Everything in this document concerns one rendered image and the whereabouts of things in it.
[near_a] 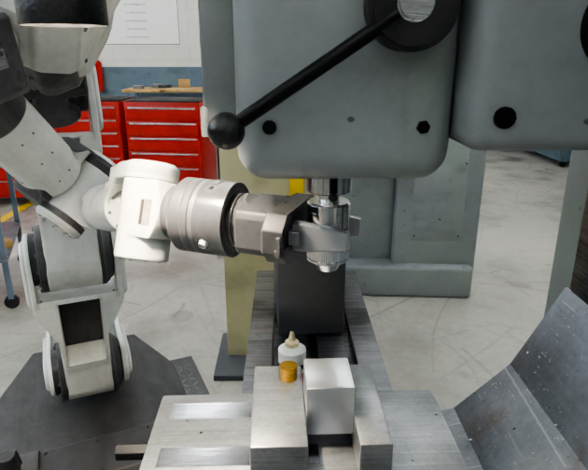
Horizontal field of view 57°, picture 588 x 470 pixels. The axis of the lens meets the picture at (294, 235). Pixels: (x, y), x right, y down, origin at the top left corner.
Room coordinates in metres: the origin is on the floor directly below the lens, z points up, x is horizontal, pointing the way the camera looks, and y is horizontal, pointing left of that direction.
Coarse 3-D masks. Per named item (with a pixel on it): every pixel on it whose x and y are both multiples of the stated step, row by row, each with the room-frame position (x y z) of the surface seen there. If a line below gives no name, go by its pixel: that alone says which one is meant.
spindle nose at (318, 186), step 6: (312, 180) 0.54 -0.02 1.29; (318, 180) 0.54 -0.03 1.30; (324, 180) 0.54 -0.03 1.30; (342, 180) 0.54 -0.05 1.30; (348, 180) 0.54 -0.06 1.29; (312, 186) 0.54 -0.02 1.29; (318, 186) 0.54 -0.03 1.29; (324, 186) 0.54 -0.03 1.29; (342, 186) 0.54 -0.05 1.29; (348, 186) 0.54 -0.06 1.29; (312, 192) 0.54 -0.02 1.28; (318, 192) 0.54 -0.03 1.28; (324, 192) 0.54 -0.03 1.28; (342, 192) 0.54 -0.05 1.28; (348, 192) 0.55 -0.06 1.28
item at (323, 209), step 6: (312, 198) 0.57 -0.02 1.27; (342, 198) 0.57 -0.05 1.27; (312, 204) 0.55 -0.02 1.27; (318, 204) 0.54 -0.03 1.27; (324, 204) 0.54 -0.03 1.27; (330, 204) 0.54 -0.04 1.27; (336, 204) 0.54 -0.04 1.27; (342, 204) 0.54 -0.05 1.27; (348, 204) 0.55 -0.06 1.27; (312, 210) 0.54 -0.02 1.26; (318, 210) 0.54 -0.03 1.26; (324, 210) 0.54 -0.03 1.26; (330, 210) 0.54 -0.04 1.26; (336, 210) 0.54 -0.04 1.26; (342, 210) 0.54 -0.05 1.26; (348, 210) 0.55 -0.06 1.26
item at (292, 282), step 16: (304, 256) 0.87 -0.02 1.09; (288, 272) 0.86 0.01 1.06; (304, 272) 0.87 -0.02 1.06; (320, 272) 0.87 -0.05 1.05; (336, 272) 0.87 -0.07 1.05; (288, 288) 0.86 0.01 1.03; (304, 288) 0.87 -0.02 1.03; (320, 288) 0.87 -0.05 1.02; (336, 288) 0.87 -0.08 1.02; (288, 304) 0.86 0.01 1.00; (304, 304) 0.87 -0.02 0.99; (320, 304) 0.87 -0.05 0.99; (336, 304) 0.87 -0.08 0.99; (288, 320) 0.86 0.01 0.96; (304, 320) 0.87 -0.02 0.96; (320, 320) 0.87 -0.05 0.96; (336, 320) 0.87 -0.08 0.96
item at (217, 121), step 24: (384, 0) 0.43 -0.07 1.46; (408, 0) 0.43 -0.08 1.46; (432, 0) 0.43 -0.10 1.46; (456, 0) 0.43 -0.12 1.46; (384, 24) 0.43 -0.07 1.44; (408, 24) 0.43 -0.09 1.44; (432, 24) 0.43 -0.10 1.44; (336, 48) 0.43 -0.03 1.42; (408, 48) 0.43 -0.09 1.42; (312, 72) 0.43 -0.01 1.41; (264, 96) 0.43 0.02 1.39; (288, 96) 0.43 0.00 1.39; (216, 120) 0.42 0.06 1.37; (240, 120) 0.43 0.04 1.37; (216, 144) 0.42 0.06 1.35
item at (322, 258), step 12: (312, 216) 0.54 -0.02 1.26; (324, 216) 0.54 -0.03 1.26; (336, 216) 0.54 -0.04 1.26; (348, 216) 0.55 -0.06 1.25; (348, 228) 0.55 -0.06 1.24; (312, 252) 0.54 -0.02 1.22; (324, 252) 0.54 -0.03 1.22; (336, 252) 0.54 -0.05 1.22; (348, 252) 0.55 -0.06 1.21; (324, 264) 0.54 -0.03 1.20; (336, 264) 0.54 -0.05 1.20
